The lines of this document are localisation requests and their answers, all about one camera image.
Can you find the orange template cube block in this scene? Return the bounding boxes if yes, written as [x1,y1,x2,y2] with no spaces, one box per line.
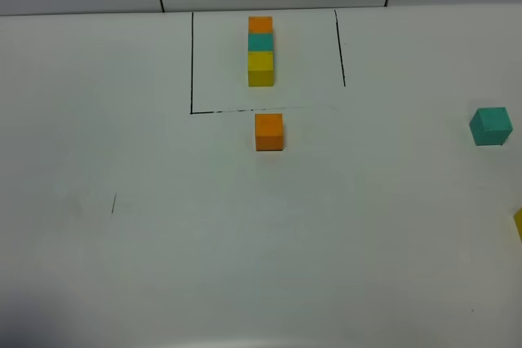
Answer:
[248,15,273,34]

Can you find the yellow template cube block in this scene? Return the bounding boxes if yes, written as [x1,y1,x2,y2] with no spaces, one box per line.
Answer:
[248,51,275,87]

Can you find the teal template cube block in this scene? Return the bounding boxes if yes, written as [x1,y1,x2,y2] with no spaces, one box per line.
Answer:
[248,33,274,52]

